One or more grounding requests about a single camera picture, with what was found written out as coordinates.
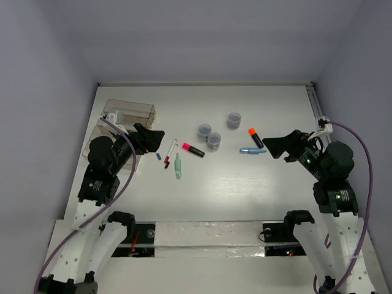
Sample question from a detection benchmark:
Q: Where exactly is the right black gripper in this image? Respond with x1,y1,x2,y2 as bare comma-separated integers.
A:
262,128,328,179

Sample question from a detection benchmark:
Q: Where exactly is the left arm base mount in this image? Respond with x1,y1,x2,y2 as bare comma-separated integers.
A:
112,222,156,258

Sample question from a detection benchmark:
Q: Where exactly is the clear tiered organizer box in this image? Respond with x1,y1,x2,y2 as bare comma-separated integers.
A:
82,99,156,160

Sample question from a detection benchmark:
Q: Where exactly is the blue correction tape pen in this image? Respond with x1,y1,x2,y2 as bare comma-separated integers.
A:
239,148,266,155

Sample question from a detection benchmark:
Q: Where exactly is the pink cap black highlighter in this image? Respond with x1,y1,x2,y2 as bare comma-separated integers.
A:
182,143,205,158

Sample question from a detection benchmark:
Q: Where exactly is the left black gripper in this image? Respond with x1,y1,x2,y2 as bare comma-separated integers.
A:
110,123,164,174

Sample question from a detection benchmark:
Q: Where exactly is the clear clip tub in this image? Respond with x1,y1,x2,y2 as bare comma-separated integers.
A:
207,132,221,150
227,112,241,129

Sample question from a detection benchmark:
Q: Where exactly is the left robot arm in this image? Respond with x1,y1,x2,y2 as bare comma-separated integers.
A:
34,119,165,293

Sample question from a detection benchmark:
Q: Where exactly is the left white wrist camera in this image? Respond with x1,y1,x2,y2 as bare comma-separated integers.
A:
100,110,126,132

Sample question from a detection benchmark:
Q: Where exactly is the green correction tape pen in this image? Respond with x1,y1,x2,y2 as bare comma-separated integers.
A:
174,153,182,179

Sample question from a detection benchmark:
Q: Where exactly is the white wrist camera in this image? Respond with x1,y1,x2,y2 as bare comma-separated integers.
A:
100,110,126,132
311,116,333,138

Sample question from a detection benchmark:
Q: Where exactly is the black cap white marker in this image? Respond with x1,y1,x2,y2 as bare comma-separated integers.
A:
164,144,178,169

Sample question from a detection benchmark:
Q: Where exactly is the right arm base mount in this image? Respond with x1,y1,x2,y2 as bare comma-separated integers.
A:
258,222,306,257

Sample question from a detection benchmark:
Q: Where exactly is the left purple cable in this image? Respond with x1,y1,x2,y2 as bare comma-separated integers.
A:
34,118,137,294

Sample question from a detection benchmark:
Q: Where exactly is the orange cap black highlighter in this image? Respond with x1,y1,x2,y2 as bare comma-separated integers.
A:
248,128,264,149

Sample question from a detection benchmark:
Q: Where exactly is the clear tub of clips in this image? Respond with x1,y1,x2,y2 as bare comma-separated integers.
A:
197,124,212,141

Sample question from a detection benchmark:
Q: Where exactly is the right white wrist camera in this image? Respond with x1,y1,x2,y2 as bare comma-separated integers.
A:
311,116,333,138

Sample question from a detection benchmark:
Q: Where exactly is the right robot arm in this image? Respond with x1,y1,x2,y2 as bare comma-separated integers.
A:
261,130,376,293

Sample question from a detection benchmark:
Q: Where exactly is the aluminium rail right edge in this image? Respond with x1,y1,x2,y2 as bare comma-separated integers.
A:
305,82,331,147

